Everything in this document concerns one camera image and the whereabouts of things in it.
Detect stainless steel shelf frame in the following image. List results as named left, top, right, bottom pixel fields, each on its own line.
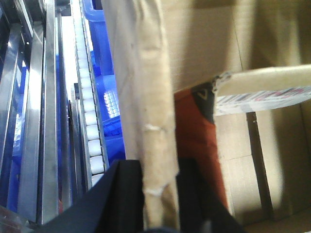
left=0, top=0, right=92, bottom=233

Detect white barcode shipping label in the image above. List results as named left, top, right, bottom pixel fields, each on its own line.
left=214, top=86, right=311, bottom=116

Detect black strap on box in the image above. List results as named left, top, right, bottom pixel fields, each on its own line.
left=245, top=111, right=275, bottom=222

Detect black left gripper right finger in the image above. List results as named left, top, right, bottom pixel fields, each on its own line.
left=177, top=158, right=245, bottom=233

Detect red printed cardboard box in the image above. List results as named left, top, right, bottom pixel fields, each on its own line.
left=173, top=63, right=311, bottom=223

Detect large plain brown cardboard box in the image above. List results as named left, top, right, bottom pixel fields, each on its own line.
left=102, top=0, right=311, bottom=233

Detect blue plastic bin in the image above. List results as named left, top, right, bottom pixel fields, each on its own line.
left=82, top=0, right=125, bottom=164

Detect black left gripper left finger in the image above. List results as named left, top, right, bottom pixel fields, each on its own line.
left=36, top=160, right=144, bottom=233

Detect white roller conveyor track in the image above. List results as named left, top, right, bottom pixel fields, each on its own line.
left=70, top=0, right=109, bottom=189

